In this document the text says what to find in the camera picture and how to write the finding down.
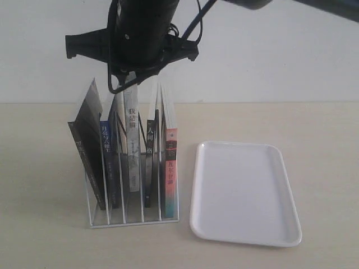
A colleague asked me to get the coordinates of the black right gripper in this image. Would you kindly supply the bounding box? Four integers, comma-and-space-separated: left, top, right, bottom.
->
65, 28, 199, 84

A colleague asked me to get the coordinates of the grey spine book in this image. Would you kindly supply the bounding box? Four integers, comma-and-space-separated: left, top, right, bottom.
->
116, 84, 140, 192

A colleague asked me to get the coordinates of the red teal spine book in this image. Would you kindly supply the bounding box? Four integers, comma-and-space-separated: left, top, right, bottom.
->
159, 81, 179, 219

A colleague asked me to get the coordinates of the blue book with orange moon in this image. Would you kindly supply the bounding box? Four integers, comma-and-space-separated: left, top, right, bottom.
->
99, 94, 124, 210

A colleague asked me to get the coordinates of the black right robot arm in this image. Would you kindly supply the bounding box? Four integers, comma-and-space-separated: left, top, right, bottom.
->
65, 1, 215, 94

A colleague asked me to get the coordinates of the black spine book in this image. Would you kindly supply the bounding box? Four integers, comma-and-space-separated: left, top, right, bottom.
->
144, 79, 158, 208

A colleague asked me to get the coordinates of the dark brown book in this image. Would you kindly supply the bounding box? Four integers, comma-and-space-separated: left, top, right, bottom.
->
68, 79, 106, 210

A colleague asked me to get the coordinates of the white plastic tray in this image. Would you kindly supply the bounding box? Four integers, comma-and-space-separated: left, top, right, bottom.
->
190, 141, 302, 248

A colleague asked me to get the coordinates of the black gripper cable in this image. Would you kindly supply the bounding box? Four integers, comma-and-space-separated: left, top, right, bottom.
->
107, 0, 218, 95

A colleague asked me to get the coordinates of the white wire book rack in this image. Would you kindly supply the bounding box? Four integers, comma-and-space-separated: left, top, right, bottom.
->
85, 109, 180, 229

